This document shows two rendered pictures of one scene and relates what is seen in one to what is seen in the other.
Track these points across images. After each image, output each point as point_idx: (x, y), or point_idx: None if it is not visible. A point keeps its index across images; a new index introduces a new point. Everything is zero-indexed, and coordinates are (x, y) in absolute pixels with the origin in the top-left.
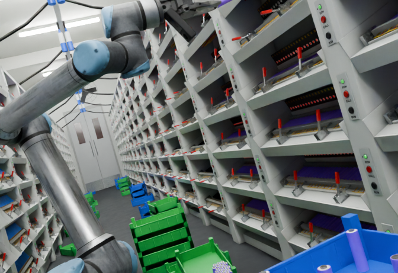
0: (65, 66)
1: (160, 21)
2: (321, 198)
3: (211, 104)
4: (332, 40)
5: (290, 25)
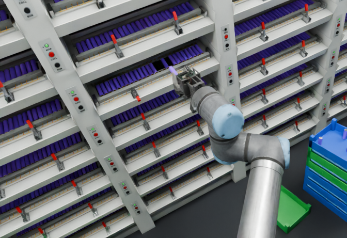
0: (279, 177)
1: None
2: (190, 165)
3: None
4: (232, 83)
5: None
